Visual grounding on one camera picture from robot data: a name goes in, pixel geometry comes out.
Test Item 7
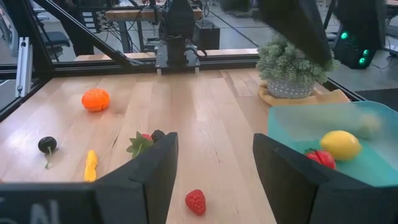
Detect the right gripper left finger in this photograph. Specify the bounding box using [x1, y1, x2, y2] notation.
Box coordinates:
[93, 132, 178, 224]

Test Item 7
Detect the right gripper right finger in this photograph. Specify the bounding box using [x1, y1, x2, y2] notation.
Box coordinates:
[252, 133, 398, 224]

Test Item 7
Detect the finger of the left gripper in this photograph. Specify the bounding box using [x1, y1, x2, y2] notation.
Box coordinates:
[257, 0, 333, 68]

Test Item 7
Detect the red toy tomato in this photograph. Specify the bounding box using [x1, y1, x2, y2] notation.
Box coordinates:
[304, 149, 336, 170]

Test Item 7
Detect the red toy strawberry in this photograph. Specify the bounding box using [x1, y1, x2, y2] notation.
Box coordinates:
[126, 131, 155, 159]

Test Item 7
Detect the dark toy blackberry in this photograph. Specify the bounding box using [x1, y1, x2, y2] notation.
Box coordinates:
[150, 129, 166, 142]

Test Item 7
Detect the yellow toy lemon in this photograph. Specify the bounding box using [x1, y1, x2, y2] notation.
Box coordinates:
[320, 130, 362, 161]

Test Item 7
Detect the ribbed orange toy tangerine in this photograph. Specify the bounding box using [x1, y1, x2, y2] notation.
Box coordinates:
[81, 88, 111, 113]

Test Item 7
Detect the teal translucent tupperware container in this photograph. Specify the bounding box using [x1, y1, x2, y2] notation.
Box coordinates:
[267, 101, 398, 187]

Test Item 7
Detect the green potted plant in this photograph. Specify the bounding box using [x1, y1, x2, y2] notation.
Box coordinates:
[256, 34, 340, 100]

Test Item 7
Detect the red toy raspberry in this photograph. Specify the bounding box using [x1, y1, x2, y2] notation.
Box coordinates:
[185, 189, 206, 217]

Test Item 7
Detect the yellow toy pepper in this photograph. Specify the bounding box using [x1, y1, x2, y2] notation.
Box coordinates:
[83, 149, 99, 182]

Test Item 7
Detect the black floor box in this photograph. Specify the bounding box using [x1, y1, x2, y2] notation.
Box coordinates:
[192, 20, 221, 50]

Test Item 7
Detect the black toy cherry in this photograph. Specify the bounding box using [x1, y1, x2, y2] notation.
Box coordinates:
[37, 136, 58, 170]

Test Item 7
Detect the wooden background table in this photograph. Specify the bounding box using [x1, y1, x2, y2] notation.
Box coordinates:
[105, 7, 203, 22]

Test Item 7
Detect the black office chair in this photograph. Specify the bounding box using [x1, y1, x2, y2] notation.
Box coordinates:
[40, 30, 71, 60]

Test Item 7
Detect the black aluminium table frame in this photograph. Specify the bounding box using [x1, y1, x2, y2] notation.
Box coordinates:
[0, 0, 368, 122]

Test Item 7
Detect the silver frame bracket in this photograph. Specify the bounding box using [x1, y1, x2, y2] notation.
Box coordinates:
[15, 36, 34, 98]

